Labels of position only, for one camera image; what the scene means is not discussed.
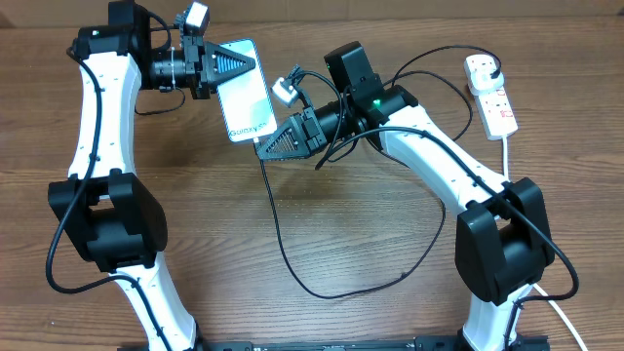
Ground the Samsung Galaxy smartphone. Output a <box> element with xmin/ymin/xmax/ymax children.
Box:
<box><xmin>217</xmin><ymin>38</ymin><xmax>277</xmax><ymax>142</ymax></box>

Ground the black charging cable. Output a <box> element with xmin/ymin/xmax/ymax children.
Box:
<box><xmin>252</xmin><ymin>45</ymin><xmax>503</xmax><ymax>300</ymax></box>

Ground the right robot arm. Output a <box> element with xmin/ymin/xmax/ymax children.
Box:
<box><xmin>255</xmin><ymin>42</ymin><xmax>557</xmax><ymax>350</ymax></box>

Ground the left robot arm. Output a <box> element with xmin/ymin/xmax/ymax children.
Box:
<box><xmin>48</xmin><ymin>1</ymin><xmax>256</xmax><ymax>350</ymax></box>

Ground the white charger plug adapter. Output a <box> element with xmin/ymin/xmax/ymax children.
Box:
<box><xmin>467</xmin><ymin>69</ymin><xmax>505</xmax><ymax>96</ymax></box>

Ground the white power strip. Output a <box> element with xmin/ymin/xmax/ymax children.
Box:
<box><xmin>463</xmin><ymin>54</ymin><xmax>518</xmax><ymax>140</ymax></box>

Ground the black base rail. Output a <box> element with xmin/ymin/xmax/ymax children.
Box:
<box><xmin>116</xmin><ymin>334</ymin><xmax>551</xmax><ymax>351</ymax></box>

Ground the white power strip cord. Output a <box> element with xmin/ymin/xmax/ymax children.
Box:
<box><xmin>500</xmin><ymin>136</ymin><xmax>590</xmax><ymax>351</ymax></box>

